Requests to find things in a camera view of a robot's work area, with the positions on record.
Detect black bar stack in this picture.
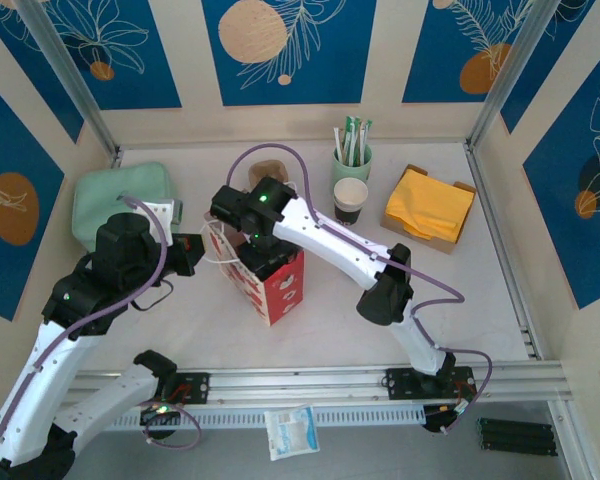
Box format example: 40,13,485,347
476,417,559,457

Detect red white paper bag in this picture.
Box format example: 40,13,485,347
201,219,306,327

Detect white black paper cup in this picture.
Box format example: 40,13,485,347
332,178,370,227

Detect right controller board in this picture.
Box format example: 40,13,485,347
422,402,476,434

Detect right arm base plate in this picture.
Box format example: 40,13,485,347
379,367,477,401

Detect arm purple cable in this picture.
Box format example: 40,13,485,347
227,143,494,436
0,194,201,451

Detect controller board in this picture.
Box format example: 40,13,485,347
422,402,476,434
139,402,182,427

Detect white blue plastic packet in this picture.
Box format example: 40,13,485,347
263,403,321,462

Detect mint green holder cup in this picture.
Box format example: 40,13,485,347
329,144,374,189

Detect cardboard napkin tray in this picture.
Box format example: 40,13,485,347
379,164,478,255

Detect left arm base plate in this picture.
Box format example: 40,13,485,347
149,372,211,406

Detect left aluminium post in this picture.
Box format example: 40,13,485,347
17,0,122,157

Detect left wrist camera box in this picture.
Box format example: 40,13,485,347
138,197,185,230

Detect right aluminium post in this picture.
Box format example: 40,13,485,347
467,0,564,151

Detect mint green zip pouch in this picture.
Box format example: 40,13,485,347
73,160,176,251

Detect brown pulp cup carrier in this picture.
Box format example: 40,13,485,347
248,158,289,190

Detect green wrapped straw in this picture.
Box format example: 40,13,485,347
343,115,355,164
350,119,364,166

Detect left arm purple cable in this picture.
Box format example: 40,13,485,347
0,194,201,451

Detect white slotted cable duct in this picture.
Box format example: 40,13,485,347
99,404,426,432

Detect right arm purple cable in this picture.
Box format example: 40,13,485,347
227,143,494,436

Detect aluminium post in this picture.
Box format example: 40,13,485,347
17,0,122,157
467,0,564,151

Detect left controller board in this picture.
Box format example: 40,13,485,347
139,402,182,427

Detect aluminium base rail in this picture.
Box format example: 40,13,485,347
54,362,574,414

